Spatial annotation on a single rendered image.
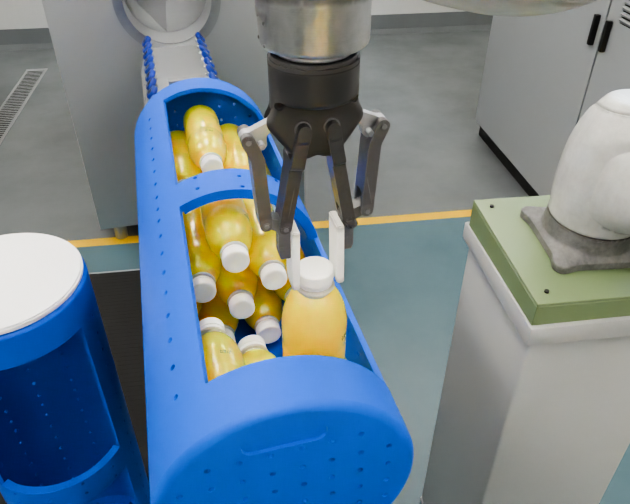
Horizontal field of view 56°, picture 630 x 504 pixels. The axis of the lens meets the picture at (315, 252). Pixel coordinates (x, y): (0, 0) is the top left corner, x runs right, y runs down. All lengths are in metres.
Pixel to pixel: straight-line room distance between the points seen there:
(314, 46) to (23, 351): 0.76
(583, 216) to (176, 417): 0.73
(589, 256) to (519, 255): 0.11
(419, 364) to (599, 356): 1.22
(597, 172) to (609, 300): 0.21
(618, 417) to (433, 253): 1.66
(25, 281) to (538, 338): 0.86
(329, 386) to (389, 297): 2.00
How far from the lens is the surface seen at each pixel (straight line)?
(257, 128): 0.51
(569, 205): 1.07
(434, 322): 2.49
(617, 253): 1.13
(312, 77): 0.47
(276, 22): 0.46
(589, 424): 1.33
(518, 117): 3.44
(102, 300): 2.46
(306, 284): 0.60
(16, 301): 1.08
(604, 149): 1.01
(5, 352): 1.06
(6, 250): 1.21
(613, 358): 1.20
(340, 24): 0.46
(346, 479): 0.69
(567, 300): 1.04
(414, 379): 2.26
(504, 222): 1.17
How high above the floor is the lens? 1.68
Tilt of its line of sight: 37 degrees down
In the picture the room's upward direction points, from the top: straight up
